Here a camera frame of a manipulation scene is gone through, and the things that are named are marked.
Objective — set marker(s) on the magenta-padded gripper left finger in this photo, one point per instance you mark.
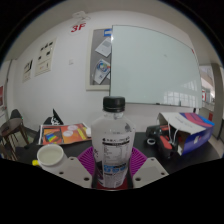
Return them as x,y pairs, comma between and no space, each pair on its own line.
71,170

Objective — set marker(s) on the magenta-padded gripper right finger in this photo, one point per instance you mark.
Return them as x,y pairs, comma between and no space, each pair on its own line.
150,170

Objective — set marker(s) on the clear black-capped water bottle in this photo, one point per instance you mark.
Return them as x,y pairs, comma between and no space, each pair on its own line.
113,140

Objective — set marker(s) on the flat round red coaster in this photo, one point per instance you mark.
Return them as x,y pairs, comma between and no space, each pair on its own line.
128,185

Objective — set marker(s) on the white tape roll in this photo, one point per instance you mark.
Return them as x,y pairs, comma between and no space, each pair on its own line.
148,141

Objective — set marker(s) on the black and red power tool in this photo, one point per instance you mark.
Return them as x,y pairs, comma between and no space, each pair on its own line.
163,140

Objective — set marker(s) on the orange colourful booklet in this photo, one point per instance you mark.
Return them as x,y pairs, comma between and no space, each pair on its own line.
63,134

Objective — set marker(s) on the small flat white box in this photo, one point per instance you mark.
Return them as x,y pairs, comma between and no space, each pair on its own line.
88,131

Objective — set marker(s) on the black jacket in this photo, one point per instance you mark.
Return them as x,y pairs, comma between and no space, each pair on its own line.
56,118

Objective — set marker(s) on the blue and purple paper bag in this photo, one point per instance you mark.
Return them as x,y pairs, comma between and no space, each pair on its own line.
195,133

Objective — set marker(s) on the round brown side table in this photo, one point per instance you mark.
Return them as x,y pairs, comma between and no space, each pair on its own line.
11,126

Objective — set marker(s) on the dark grey chair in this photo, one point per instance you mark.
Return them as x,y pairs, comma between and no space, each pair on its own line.
16,114

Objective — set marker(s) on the large whiteboard on stand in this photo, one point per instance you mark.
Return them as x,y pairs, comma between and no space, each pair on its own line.
153,63

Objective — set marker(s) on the grey pin board with papers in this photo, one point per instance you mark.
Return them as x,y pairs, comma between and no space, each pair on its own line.
100,60

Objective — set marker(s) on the red floor number sign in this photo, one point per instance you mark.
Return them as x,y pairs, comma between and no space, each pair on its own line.
78,27

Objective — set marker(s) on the white ceiling fixture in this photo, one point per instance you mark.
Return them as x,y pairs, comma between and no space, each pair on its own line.
81,15

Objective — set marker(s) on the white wall switch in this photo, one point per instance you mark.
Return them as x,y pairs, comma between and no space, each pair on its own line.
71,61

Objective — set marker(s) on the small white wall poster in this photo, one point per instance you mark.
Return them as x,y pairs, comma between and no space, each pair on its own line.
27,70

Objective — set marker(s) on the large white wall poster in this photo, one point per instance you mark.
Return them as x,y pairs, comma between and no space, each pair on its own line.
45,56

